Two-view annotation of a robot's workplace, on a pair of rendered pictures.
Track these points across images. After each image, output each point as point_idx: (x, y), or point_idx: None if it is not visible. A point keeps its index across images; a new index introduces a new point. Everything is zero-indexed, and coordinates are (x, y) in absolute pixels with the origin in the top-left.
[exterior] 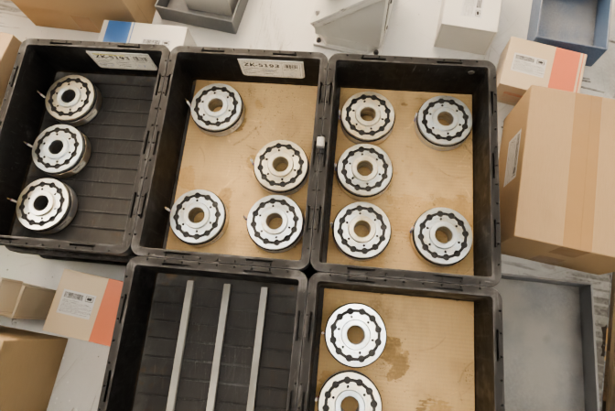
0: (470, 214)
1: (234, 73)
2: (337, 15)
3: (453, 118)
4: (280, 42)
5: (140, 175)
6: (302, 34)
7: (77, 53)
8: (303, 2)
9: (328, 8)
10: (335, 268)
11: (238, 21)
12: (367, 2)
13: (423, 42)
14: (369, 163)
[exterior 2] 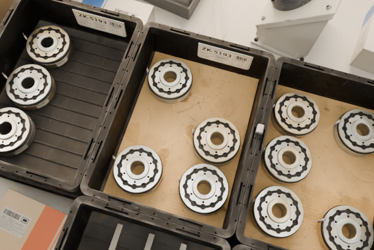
0: (371, 216)
1: (190, 53)
2: (281, 23)
3: (369, 131)
4: (224, 34)
5: (99, 124)
6: (242, 32)
7: (63, 9)
8: (247, 6)
9: (274, 16)
10: (256, 244)
11: (192, 10)
12: (312, 19)
13: (340, 59)
14: (292, 153)
